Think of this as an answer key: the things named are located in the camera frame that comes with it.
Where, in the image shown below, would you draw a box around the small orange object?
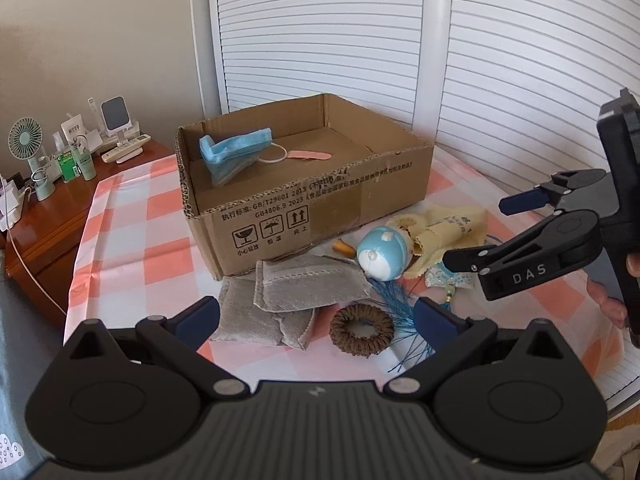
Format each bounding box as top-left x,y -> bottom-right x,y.
332,238 -> 357,258

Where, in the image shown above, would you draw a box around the white charger with cable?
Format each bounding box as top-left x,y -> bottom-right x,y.
1,175 -> 67,318

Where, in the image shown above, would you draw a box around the white phone stand with screen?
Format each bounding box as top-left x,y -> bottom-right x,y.
100,96 -> 136,151

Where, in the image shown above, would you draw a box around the brown cardboard box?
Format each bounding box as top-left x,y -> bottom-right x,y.
176,93 -> 434,280

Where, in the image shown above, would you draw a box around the yellow cloth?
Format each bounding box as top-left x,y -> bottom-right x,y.
386,206 -> 488,280

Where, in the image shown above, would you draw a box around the wooden side cabinet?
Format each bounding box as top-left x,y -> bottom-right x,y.
4,141 -> 174,330

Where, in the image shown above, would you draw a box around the green small box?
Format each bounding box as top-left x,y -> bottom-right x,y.
56,152 -> 80,183

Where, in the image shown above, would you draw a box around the green tube bottle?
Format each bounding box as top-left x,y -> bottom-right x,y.
72,144 -> 96,181

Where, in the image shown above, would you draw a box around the white louvered closet doors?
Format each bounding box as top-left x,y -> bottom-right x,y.
190,0 -> 639,192

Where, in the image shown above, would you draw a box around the pink white checkered tablecloth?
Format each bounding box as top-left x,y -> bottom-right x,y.
66,157 -> 639,396

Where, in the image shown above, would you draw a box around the grey fabric pouch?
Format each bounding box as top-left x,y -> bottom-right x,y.
254,254 -> 372,313
210,278 -> 317,350

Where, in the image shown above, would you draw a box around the brown woven ring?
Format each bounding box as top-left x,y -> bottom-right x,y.
328,302 -> 395,359

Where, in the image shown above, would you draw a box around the patterned blue white sachet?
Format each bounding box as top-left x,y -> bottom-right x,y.
425,262 -> 474,311

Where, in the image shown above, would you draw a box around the blue tassel cord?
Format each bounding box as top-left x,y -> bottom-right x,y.
372,276 -> 442,376

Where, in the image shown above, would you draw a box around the light blue face mask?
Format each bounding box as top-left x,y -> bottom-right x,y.
198,128 -> 288,186

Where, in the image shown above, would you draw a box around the blue white round plush toy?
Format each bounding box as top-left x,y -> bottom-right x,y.
356,226 -> 413,282

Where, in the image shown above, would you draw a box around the white remote control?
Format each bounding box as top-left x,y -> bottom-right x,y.
101,133 -> 151,164

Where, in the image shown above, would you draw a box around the small green desk fan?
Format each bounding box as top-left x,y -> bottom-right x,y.
8,117 -> 54,202

